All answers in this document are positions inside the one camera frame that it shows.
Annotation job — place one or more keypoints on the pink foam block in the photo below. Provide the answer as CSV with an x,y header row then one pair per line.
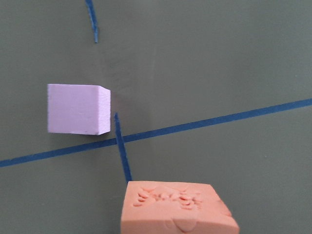
x,y
78,109

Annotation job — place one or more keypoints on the orange foam block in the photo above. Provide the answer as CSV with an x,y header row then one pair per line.
x,y
154,207

